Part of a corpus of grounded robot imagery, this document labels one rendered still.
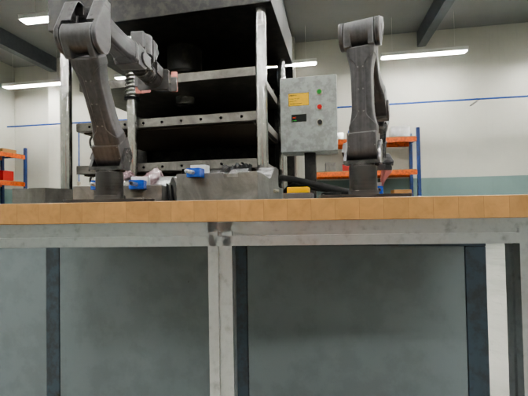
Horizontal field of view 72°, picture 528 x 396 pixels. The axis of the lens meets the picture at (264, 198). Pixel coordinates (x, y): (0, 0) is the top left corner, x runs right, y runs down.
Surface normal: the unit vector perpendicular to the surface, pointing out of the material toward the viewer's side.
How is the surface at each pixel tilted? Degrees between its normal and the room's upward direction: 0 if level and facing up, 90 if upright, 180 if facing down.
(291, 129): 90
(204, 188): 90
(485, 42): 90
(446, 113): 90
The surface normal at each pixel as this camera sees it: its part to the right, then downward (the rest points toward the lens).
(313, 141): -0.21, -0.02
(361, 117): -0.41, 0.04
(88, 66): -0.05, 0.48
